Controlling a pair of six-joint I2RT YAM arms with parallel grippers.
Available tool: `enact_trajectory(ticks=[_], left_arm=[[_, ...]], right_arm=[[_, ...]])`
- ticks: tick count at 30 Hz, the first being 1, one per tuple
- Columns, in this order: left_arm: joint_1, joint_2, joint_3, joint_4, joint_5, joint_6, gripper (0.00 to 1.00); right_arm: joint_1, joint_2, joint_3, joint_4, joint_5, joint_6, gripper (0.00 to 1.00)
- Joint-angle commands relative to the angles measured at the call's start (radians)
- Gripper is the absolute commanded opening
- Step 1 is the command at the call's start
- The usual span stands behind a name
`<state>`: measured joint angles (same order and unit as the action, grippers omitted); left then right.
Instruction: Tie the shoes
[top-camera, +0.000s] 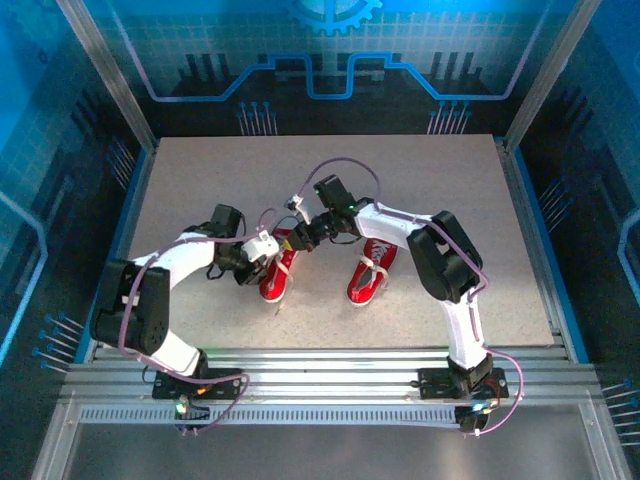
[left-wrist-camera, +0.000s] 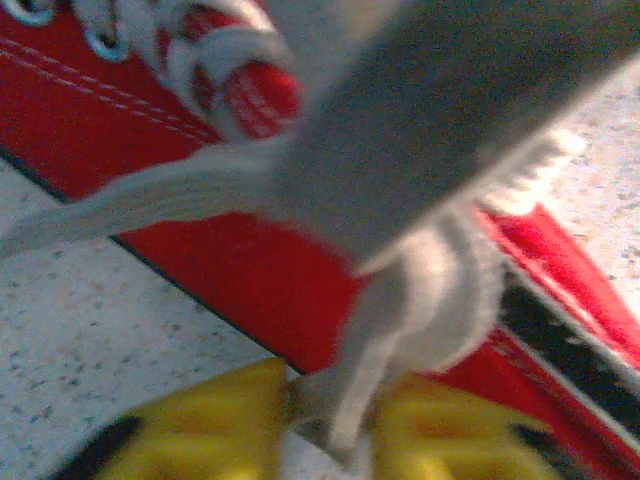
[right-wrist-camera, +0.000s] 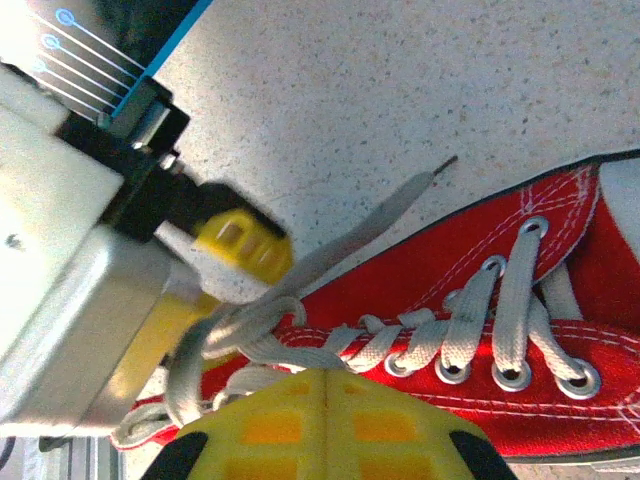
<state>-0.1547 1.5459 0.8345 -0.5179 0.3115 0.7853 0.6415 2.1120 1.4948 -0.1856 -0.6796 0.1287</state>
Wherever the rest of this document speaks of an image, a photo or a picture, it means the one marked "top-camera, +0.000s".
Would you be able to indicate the red canvas sneaker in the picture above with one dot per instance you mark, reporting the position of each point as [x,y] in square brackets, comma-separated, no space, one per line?
[272,290]
[361,292]

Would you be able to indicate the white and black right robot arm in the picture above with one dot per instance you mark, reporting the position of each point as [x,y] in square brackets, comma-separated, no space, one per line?
[445,260]

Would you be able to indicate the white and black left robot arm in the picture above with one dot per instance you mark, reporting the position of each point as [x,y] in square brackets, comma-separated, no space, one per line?
[135,300]

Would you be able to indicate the black controller module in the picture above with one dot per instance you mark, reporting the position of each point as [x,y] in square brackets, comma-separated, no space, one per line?
[197,412]
[470,420]

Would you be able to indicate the grey metal front panel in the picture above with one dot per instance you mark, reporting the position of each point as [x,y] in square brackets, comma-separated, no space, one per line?
[325,450]

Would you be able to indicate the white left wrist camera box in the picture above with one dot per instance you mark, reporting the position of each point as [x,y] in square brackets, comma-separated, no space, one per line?
[260,246]

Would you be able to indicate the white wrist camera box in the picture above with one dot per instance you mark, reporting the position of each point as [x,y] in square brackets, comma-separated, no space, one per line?
[300,205]
[260,246]

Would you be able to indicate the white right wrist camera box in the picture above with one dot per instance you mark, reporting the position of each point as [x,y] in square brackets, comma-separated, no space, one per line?
[300,205]

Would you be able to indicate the aluminium table side rail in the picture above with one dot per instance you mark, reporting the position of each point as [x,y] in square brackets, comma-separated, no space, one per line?
[136,200]
[520,200]

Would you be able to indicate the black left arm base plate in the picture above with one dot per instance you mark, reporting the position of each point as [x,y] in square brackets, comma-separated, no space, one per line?
[225,382]

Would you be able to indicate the aluminium rail frame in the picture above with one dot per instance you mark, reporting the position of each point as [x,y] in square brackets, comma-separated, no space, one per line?
[325,372]

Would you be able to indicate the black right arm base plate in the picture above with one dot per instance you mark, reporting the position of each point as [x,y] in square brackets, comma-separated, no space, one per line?
[435,382]

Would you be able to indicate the aluminium frame post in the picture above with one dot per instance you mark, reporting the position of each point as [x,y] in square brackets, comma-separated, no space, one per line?
[550,70]
[107,80]

